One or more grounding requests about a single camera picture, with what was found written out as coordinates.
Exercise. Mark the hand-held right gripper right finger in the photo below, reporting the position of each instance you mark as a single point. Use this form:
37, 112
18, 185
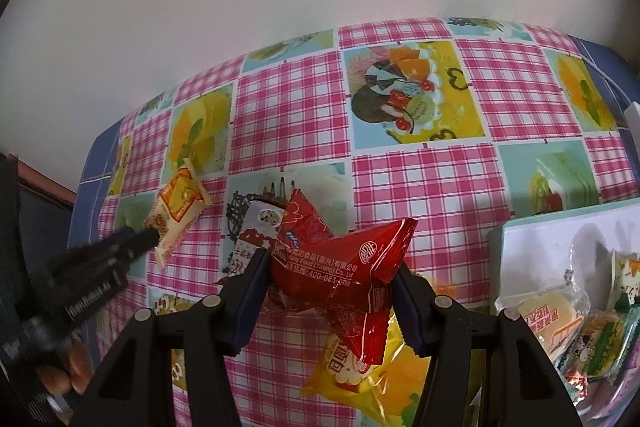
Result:
407, 309

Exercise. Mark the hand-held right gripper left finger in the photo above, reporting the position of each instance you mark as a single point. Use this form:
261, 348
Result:
250, 299

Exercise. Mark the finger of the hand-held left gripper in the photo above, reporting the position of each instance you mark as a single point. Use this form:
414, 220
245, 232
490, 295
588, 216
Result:
127, 246

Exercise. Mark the orange yellow biscuit packet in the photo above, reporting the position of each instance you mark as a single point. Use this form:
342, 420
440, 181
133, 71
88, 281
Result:
177, 207

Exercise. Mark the red snack packet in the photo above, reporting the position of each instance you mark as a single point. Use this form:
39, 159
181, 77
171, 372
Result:
340, 272

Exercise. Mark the white tray with teal rim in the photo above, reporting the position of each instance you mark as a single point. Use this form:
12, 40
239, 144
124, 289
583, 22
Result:
540, 247

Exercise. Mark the clear packet with green pastry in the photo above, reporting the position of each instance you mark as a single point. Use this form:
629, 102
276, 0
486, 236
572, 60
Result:
600, 337

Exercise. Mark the person's left hand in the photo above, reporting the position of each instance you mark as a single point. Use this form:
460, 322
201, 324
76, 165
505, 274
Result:
55, 379

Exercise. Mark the white and maroon snack packet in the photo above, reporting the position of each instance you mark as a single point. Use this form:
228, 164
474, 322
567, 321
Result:
252, 232

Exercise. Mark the yellow snack packet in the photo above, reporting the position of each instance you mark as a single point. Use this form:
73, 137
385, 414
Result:
370, 382

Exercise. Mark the brown wooden furniture edge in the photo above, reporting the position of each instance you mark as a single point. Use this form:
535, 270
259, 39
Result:
47, 187

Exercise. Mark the pink checkered printed tablecloth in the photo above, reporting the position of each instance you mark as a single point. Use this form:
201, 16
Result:
400, 187

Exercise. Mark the clear cake snack packet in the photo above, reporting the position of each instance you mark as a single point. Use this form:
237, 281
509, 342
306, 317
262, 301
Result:
545, 317

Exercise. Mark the beige snack packet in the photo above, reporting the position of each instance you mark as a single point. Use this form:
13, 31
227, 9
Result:
627, 274

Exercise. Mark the white power plug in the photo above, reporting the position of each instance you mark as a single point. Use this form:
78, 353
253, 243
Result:
633, 117

